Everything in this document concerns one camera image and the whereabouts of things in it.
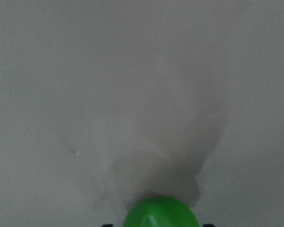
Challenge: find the green lime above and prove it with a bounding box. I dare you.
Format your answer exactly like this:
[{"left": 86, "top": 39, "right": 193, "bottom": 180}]
[{"left": 123, "top": 196, "right": 200, "bottom": 227}]

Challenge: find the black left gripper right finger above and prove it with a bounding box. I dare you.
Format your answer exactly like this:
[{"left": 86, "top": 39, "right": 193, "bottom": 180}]
[{"left": 203, "top": 223, "right": 214, "bottom": 227}]

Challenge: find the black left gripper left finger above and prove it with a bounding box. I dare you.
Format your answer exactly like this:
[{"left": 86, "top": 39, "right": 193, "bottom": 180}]
[{"left": 102, "top": 224, "right": 114, "bottom": 227}]

